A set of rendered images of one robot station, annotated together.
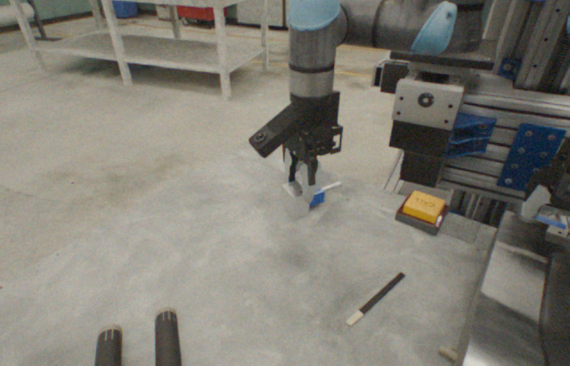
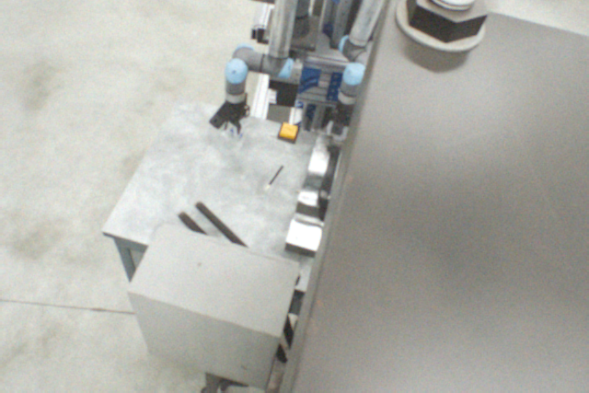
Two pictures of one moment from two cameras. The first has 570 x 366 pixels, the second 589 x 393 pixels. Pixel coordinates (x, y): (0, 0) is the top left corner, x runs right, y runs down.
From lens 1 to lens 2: 1.34 m
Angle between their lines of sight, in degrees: 28
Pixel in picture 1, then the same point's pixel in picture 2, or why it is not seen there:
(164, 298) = (190, 197)
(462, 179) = (309, 98)
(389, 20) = (266, 68)
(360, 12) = (253, 63)
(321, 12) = (241, 76)
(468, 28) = (302, 25)
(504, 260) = (316, 156)
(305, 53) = (234, 89)
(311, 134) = (236, 114)
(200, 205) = (179, 149)
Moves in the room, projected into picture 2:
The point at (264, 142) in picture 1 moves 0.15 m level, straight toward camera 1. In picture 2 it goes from (218, 123) to (232, 154)
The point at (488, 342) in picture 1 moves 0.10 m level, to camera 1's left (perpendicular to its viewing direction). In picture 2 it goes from (306, 186) to (280, 192)
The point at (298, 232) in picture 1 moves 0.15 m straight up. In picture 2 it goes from (235, 156) to (236, 131)
